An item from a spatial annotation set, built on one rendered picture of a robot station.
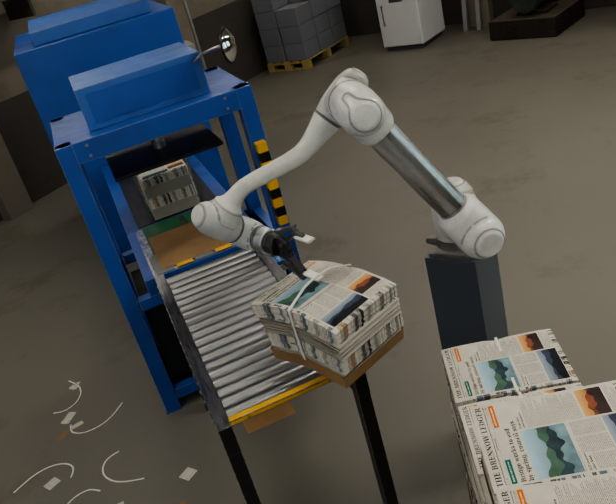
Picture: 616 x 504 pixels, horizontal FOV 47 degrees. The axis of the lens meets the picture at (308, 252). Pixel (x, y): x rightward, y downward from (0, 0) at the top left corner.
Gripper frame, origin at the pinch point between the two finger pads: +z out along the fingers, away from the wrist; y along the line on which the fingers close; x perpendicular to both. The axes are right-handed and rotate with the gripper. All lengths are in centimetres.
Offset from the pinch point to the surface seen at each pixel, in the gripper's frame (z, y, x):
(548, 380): 62, 43, -29
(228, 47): -120, -34, -73
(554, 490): 94, 15, 25
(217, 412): -27, 51, 36
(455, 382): 38, 45, -15
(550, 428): 84, 17, 9
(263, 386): -23, 52, 18
